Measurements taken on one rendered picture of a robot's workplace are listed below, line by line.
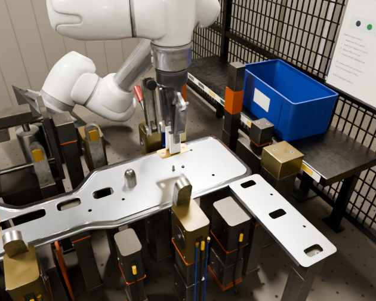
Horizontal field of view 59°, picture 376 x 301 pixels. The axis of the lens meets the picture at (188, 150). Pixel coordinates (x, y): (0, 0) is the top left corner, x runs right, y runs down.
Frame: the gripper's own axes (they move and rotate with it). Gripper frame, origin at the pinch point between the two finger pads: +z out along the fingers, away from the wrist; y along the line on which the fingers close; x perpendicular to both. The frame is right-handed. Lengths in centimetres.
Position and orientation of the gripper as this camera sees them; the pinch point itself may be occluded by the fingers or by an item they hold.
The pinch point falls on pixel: (172, 139)
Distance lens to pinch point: 87.7
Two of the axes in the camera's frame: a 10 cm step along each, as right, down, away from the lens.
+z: -0.1, 8.0, 5.9
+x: 8.9, -2.7, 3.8
